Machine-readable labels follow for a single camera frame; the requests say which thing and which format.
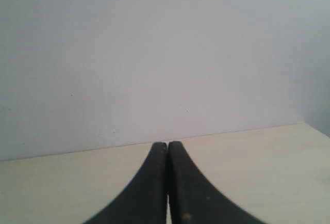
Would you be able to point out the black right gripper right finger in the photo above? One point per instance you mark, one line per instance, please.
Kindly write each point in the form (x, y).
(192, 198)

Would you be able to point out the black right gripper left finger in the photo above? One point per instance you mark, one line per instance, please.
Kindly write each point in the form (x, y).
(144, 199)

